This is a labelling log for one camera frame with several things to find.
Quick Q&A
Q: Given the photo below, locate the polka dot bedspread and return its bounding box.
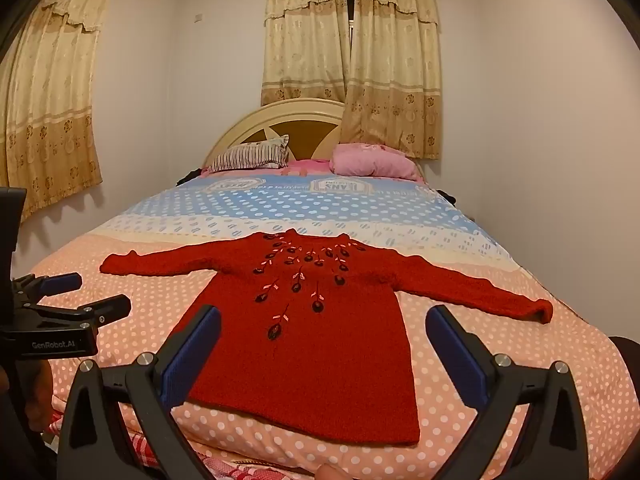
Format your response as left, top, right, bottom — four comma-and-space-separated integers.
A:
10, 167, 640, 480

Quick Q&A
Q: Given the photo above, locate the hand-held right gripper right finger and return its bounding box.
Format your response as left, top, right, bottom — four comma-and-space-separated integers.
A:
425, 304, 591, 480

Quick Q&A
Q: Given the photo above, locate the wide beige floral curtain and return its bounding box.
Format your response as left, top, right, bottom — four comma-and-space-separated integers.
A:
0, 0, 117, 223

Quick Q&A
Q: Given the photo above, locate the short beige floral curtain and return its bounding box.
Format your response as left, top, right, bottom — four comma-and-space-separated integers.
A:
260, 0, 351, 107

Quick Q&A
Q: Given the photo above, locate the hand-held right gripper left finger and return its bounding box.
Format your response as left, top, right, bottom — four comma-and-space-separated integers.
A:
57, 304, 222, 480

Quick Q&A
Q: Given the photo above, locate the red checked cloth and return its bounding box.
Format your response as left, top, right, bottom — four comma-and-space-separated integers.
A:
120, 432, 261, 480

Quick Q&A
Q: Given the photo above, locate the long beige floral curtain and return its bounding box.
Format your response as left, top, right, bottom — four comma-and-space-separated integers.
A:
341, 0, 443, 161

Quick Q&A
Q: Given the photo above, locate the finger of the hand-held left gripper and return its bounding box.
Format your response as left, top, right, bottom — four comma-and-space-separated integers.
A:
30, 295, 132, 333
12, 272, 83, 311

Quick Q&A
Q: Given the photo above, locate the pink bed sheet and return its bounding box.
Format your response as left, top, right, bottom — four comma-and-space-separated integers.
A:
200, 159, 333, 177

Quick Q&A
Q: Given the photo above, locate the person's left hand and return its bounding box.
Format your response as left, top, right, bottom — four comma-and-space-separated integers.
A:
25, 361, 55, 433

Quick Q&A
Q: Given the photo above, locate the cream wooden headboard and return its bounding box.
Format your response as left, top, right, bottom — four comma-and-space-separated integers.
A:
202, 98, 426, 181

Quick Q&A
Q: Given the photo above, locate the pink pillow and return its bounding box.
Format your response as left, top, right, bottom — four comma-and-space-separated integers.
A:
330, 143, 420, 182

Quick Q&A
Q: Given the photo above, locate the striped pillow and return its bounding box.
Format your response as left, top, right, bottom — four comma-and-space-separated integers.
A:
206, 134, 291, 174

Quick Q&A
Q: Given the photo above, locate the red embroidered knit sweater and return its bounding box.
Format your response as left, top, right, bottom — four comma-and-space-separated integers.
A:
99, 227, 554, 445

